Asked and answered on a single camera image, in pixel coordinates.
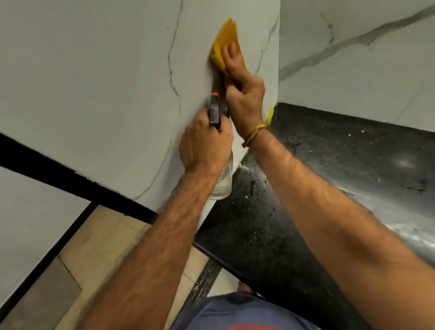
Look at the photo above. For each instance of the person's left hand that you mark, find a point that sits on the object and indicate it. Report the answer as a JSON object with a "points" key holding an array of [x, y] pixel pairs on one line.
{"points": [[204, 146]]}

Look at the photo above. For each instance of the person's foot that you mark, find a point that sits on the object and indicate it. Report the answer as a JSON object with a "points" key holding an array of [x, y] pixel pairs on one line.
{"points": [[245, 288]]}

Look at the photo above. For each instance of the black door frame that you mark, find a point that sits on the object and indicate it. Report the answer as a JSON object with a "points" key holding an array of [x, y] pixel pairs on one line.
{"points": [[51, 176]]}

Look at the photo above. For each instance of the clear spray bottle black trigger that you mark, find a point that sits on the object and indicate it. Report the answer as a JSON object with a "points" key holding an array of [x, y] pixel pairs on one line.
{"points": [[214, 112]]}

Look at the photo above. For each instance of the person's right forearm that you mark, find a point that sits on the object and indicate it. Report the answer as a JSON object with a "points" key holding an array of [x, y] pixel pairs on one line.
{"points": [[346, 231]]}

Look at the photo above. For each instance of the person's left forearm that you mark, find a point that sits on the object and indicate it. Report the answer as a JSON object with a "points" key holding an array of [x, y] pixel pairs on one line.
{"points": [[149, 261]]}

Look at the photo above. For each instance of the black floor drain grate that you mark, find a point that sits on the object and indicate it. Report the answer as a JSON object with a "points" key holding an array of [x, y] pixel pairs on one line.
{"points": [[200, 285]]}

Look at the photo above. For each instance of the black stone countertop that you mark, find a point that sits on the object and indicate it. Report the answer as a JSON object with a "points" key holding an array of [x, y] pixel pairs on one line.
{"points": [[340, 176]]}

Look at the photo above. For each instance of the yellow thread wristband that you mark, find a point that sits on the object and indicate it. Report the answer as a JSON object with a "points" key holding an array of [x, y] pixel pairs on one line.
{"points": [[258, 130]]}

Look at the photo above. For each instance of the yellow cleaning cloth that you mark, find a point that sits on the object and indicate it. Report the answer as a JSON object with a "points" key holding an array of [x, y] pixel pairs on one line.
{"points": [[226, 37]]}

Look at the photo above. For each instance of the blue red-striped shirt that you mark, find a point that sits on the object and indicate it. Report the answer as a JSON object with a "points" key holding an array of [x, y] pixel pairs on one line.
{"points": [[244, 312]]}

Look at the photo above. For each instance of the person's right hand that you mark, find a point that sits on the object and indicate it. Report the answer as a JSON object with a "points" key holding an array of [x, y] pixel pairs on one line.
{"points": [[244, 98]]}

